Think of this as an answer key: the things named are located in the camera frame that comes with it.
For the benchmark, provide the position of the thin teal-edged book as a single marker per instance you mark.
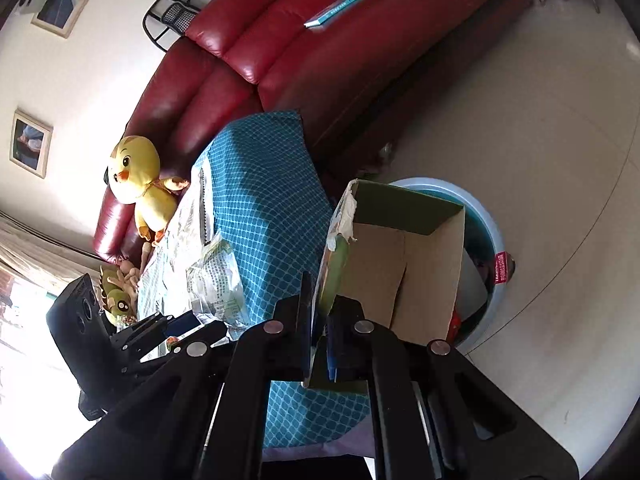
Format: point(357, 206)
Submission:
point(340, 6)

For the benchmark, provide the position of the green cardboard box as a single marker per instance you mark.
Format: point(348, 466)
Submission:
point(380, 270)

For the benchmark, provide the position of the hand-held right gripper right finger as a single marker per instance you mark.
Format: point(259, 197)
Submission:
point(340, 355)

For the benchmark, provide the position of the red leather sofa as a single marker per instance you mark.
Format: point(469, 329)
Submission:
point(225, 85)

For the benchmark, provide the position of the black mesh back support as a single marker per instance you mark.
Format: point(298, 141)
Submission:
point(175, 12)

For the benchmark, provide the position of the yellow duck plush toy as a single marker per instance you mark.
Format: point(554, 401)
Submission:
point(142, 180)

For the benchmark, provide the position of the teal white round bin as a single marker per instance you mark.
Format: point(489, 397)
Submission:
point(492, 230)

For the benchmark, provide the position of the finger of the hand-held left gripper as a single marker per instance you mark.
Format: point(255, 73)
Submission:
point(195, 330)

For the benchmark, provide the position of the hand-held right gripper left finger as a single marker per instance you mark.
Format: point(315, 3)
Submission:
point(240, 385)

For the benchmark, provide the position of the beige curtain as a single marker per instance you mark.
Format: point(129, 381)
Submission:
point(35, 245)

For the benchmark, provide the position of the beige plush doll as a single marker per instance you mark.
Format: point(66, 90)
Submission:
point(134, 270)

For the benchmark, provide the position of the small wooden picture frame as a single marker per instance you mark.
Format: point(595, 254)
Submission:
point(31, 142)

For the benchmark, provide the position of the green dinosaur plush toy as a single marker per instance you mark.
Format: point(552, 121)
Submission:
point(117, 297)

